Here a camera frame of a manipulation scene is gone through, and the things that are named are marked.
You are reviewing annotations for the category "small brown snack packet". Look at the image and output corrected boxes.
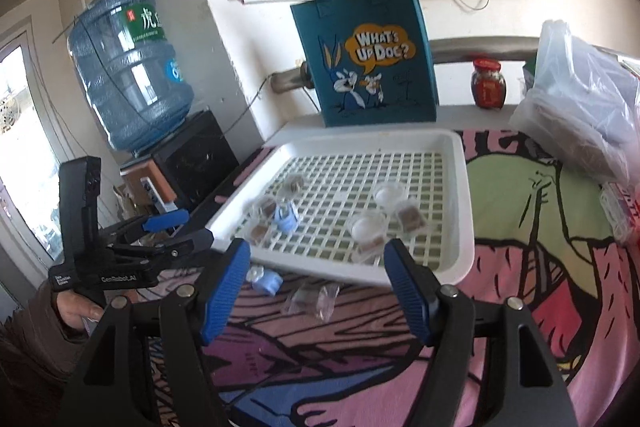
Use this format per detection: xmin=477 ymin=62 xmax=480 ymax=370
xmin=350 ymin=237 xmax=385 ymax=265

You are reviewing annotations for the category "blue water jug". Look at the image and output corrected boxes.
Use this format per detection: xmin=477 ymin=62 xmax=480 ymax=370
xmin=67 ymin=0 xmax=194 ymax=155

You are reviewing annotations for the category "cartoon print bed sheet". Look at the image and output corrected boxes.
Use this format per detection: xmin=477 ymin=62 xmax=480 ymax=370
xmin=205 ymin=130 xmax=639 ymax=426

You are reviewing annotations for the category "black speaker cabinet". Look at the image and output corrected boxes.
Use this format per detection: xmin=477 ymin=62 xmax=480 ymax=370
xmin=120 ymin=110 xmax=239 ymax=211

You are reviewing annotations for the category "snack packet on bed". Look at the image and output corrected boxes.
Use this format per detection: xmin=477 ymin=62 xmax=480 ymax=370
xmin=281 ymin=283 xmax=341 ymax=323

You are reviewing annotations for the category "blue flower ring on bed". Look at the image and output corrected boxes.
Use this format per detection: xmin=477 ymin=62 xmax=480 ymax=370
xmin=245 ymin=263 xmax=284 ymax=297

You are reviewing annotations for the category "snack packet front tray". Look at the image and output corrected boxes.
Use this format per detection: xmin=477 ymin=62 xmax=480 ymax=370
xmin=243 ymin=221 xmax=272 ymax=245

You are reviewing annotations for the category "blue flower ring on tray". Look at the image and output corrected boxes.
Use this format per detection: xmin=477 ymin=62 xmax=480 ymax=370
xmin=271 ymin=200 xmax=302 ymax=235

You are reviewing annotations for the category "snack packet beside ring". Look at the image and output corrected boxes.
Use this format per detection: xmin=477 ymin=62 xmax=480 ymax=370
xmin=247 ymin=194 xmax=278 ymax=222

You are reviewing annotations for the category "metal bed rail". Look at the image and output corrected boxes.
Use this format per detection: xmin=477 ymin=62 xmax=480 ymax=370
xmin=266 ymin=36 xmax=539 ymax=94

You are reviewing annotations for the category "white perforated plastic tray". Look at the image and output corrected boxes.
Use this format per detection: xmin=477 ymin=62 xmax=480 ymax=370
xmin=206 ymin=129 xmax=474 ymax=286

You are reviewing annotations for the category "red sauce jar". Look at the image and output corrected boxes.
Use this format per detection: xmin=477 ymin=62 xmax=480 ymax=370
xmin=471 ymin=57 xmax=506 ymax=109

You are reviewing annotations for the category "orange white device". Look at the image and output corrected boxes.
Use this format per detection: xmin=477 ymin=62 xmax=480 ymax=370
xmin=120 ymin=159 xmax=178 ymax=213

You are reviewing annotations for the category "left hand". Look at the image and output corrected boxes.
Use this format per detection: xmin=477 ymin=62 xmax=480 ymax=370
xmin=47 ymin=291 xmax=122 ymax=343

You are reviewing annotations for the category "green white box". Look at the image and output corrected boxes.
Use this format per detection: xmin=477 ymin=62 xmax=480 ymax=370
xmin=523 ymin=58 xmax=536 ymax=95

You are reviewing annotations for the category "snack packet near lid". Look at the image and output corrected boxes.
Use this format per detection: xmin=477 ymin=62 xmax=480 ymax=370
xmin=395 ymin=200 xmax=427 ymax=234

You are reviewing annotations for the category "clear round lid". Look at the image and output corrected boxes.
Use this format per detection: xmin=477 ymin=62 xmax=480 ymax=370
xmin=372 ymin=181 xmax=408 ymax=211
xmin=346 ymin=210 xmax=388 ymax=244

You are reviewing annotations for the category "large brown snack packet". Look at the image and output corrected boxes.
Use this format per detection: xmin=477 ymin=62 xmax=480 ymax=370
xmin=278 ymin=173 xmax=306 ymax=198

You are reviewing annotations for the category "teal cartoon tote bag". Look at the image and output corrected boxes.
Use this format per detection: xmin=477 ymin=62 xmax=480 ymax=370
xmin=291 ymin=0 xmax=439 ymax=127

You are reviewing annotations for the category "clear plastic bag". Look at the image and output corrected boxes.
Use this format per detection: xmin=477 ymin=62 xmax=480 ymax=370
xmin=510 ymin=20 xmax=639 ymax=187

